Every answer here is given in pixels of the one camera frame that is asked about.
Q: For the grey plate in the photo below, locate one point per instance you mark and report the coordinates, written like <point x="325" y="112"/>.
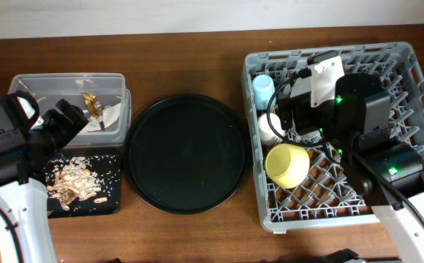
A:
<point x="301" y="86"/>

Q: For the grey dishwasher rack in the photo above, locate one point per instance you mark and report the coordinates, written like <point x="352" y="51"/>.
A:
<point x="324" y="198"/>

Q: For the yellow bowl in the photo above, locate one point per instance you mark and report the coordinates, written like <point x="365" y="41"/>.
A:
<point x="287" y="165"/>

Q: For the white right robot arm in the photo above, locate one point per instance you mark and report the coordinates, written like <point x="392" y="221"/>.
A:
<point x="386" y="172"/>

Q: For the pink cup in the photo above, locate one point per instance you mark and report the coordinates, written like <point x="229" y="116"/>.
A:
<point x="267" y="136"/>

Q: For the white wrapper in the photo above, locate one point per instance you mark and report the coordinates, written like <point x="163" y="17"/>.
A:
<point x="109" y="115"/>

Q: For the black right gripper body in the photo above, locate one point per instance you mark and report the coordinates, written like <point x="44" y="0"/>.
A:
<point x="297" y="114"/>

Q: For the blue cup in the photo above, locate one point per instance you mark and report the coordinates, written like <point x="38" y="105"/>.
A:
<point x="263" y="88"/>

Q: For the black round tray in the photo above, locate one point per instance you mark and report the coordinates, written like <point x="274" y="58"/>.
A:
<point x="186" y="154"/>

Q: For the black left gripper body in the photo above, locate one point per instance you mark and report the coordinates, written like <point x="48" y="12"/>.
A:
<point x="39" y="135"/>

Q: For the black rectangular tray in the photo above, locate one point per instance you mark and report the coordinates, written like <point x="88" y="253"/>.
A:
<point x="98" y="208"/>

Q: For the clear plastic bin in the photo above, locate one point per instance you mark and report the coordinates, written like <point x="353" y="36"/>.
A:
<point x="109" y="88"/>

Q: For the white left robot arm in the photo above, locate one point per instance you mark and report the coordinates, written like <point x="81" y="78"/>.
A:
<point x="24" y="227"/>

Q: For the brown gold snack wrapper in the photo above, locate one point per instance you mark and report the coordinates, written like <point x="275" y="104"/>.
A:
<point x="93" y="105"/>

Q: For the food scraps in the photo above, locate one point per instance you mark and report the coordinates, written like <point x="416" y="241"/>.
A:
<point x="75" y="182"/>

